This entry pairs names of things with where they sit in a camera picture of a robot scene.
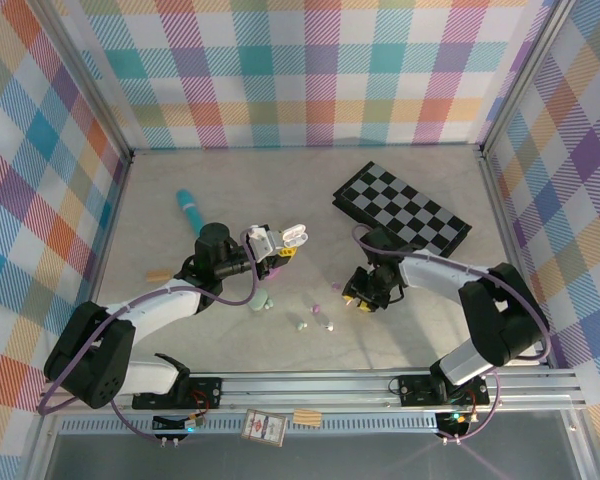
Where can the pink earbud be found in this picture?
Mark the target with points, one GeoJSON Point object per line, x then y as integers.
{"type": "Point", "coordinates": [316, 309]}
{"type": "Point", "coordinates": [336, 285]}

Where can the white earbud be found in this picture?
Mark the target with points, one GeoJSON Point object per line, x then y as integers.
{"type": "Point", "coordinates": [330, 327]}

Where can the mint green earbud charging case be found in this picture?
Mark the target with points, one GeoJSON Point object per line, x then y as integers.
{"type": "Point", "coordinates": [256, 303]}

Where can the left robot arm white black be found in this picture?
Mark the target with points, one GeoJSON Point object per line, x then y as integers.
{"type": "Point", "coordinates": [165, 305]}

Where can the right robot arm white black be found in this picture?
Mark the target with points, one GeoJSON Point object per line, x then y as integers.
{"type": "Point", "coordinates": [430, 272]}

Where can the pink earbud charging case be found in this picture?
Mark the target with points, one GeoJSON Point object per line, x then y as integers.
{"type": "Point", "coordinates": [274, 273]}

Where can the teal cylindrical tube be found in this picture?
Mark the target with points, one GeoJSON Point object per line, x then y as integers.
{"type": "Point", "coordinates": [190, 210]}

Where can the small striped wooden block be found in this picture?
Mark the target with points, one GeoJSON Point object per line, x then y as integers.
{"type": "Point", "coordinates": [159, 276]}
{"type": "Point", "coordinates": [307, 417]}

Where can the black grey chessboard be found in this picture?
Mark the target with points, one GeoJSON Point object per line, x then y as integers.
{"type": "Point", "coordinates": [400, 207]}

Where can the small controller board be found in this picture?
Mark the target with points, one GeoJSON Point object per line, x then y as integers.
{"type": "Point", "coordinates": [455, 421]}
{"type": "Point", "coordinates": [180, 425]}

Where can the playing card box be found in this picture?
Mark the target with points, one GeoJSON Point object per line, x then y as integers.
{"type": "Point", "coordinates": [262, 426]}

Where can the perforated metal strip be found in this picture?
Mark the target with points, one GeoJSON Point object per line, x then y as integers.
{"type": "Point", "coordinates": [105, 426]}

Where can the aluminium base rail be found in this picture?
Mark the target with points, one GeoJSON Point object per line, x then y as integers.
{"type": "Point", "coordinates": [305, 387]}

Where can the aluminium frame post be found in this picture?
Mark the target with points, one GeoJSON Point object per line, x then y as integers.
{"type": "Point", "coordinates": [522, 75]}
{"type": "Point", "coordinates": [87, 85]}

